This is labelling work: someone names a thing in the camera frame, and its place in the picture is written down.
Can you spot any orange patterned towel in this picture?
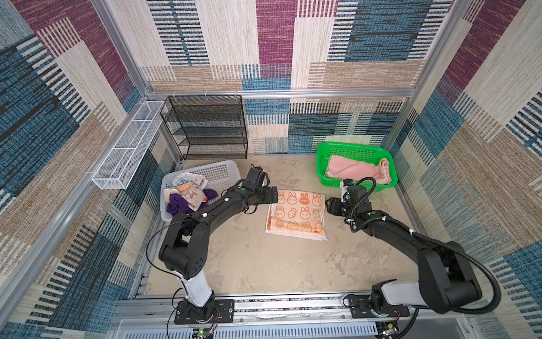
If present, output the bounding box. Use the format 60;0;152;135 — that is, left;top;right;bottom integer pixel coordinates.
265;190;327;241

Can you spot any pink towel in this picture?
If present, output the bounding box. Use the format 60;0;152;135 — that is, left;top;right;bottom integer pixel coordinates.
325;155;392;184

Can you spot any green plastic basket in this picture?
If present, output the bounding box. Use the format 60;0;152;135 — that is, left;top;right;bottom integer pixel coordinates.
317;142;398;192

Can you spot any white plastic laundry basket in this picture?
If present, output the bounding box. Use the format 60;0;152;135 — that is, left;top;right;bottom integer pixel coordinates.
160;160;241;223

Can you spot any purple towel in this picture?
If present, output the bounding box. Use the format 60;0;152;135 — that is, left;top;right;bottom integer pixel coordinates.
166;189;218;216

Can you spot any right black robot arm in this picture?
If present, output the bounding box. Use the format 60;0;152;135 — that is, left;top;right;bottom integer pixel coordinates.
325;186;482;314

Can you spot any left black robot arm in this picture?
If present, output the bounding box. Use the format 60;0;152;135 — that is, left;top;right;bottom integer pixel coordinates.
159;166;278;322

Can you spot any white printed rabbit towel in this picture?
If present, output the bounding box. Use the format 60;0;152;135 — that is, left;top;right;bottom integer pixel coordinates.
163;172;208;211

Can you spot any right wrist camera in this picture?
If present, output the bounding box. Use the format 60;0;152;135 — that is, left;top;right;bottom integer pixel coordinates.
340;179;355;202

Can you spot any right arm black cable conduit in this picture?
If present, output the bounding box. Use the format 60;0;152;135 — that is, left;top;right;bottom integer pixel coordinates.
406;230;502;339

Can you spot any black wire mesh shelf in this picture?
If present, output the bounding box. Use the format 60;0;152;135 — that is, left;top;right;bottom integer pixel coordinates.
162;95;248;160

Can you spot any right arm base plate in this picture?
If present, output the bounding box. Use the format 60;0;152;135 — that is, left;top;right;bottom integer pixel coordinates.
342;294;411;319

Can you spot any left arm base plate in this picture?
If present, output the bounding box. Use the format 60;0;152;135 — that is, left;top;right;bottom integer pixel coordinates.
174;298;235;325

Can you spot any white wire mesh tray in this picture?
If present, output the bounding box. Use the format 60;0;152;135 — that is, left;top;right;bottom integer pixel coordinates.
92;101;165;190

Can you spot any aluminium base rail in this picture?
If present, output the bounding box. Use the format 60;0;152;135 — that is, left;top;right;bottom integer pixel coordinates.
105;292;475;339

